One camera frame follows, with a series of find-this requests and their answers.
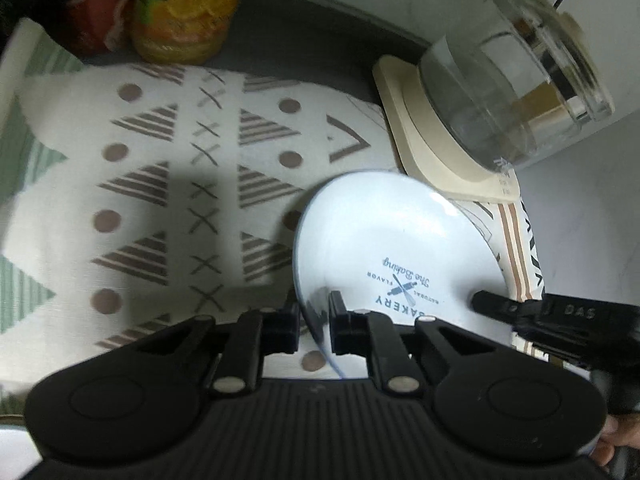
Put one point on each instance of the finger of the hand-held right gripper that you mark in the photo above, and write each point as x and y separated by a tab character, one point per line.
500	305

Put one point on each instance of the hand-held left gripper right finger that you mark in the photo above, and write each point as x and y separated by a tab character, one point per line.
345	327

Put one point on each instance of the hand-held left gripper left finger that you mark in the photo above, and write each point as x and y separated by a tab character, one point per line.
282	327

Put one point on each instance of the white plate crossed utensils print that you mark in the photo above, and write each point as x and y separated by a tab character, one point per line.
400	230

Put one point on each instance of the person's right hand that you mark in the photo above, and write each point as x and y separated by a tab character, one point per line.
607	442

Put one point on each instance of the glass electric kettle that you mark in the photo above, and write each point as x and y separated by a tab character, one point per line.
490	100

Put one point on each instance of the cream kettle base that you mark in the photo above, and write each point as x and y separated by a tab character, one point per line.
400	105

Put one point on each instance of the patterned fringed table mat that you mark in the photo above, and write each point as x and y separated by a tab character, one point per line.
150	135

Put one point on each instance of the red drink can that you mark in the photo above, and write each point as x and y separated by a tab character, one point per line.
100	5

